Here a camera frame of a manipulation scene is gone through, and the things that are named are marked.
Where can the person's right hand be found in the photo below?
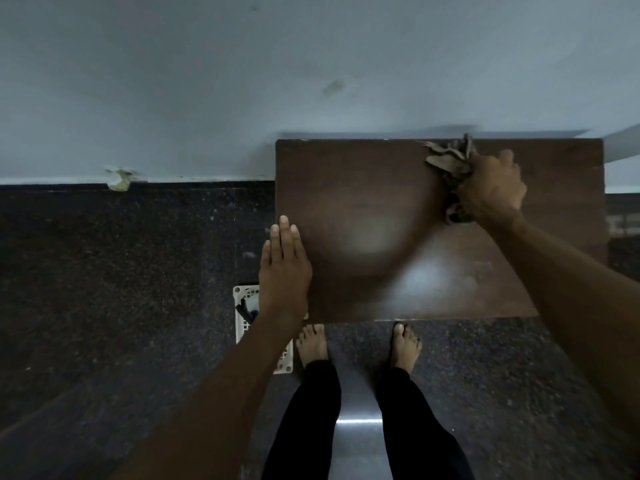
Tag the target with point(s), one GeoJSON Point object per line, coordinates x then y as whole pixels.
{"type": "Point", "coordinates": [492, 192]}

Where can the person's left hand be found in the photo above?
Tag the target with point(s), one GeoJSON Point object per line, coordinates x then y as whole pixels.
{"type": "Point", "coordinates": [285, 279]}

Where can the white spray bottle black trigger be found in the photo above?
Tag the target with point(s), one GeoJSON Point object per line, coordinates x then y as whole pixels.
{"type": "Point", "coordinates": [246, 309]}

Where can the striped brown cleaning cloth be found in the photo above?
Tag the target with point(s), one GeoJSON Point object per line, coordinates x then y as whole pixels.
{"type": "Point", "coordinates": [450, 162]}

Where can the person's right forearm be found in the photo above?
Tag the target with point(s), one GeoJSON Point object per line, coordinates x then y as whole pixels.
{"type": "Point", "coordinates": [585, 294]}

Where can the person's left forearm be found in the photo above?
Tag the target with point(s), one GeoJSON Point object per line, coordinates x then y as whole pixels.
{"type": "Point", "coordinates": [215, 409]}

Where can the person's left foot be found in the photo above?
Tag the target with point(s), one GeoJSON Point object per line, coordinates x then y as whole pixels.
{"type": "Point", "coordinates": [312, 344]}

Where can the person's foot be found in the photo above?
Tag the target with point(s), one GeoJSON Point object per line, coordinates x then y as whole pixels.
{"type": "Point", "coordinates": [406, 347]}
{"type": "Point", "coordinates": [312, 344]}

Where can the person's right foot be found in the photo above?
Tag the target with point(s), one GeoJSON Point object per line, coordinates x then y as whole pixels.
{"type": "Point", "coordinates": [406, 347]}

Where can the person's black trousers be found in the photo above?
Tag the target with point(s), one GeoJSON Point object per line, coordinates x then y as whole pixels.
{"type": "Point", "coordinates": [310, 424]}

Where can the white plastic lattice basket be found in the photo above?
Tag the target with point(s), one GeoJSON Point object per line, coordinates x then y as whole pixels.
{"type": "Point", "coordinates": [247, 314]}

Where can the dark wooden table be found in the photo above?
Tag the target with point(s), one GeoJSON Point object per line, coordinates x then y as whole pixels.
{"type": "Point", "coordinates": [370, 234]}

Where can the white plaster lump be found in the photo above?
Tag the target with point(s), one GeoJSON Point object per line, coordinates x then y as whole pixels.
{"type": "Point", "coordinates": [120, 178]}

